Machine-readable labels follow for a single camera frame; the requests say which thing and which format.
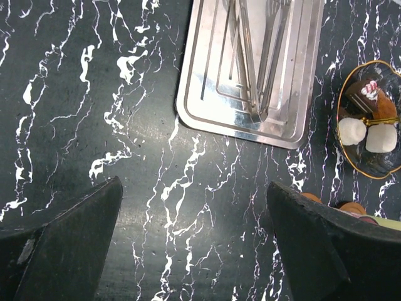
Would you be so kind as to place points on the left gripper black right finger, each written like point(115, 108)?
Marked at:
point(330, 255)

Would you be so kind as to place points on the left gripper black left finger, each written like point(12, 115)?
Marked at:
point(59, 253)

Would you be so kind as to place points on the brown wooden coaster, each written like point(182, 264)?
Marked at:
point(312, 197)
point(354, 208)

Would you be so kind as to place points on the green ceramic cup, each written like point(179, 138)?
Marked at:
point(388, 223)

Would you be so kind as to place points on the white cream puff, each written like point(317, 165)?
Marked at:
point(381, 138)

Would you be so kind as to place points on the chocolate triangle cake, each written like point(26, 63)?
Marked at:
point(364, 95)

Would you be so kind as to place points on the silver metal tray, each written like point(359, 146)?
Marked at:
point(248, 69)

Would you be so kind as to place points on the pink patterned mug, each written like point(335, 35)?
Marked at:
point(365, 218)

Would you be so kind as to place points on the brown oval cookie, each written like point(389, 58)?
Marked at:
point(385, 107)

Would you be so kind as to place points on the three-tier glass cake stand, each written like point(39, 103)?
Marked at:
point(372, 165)

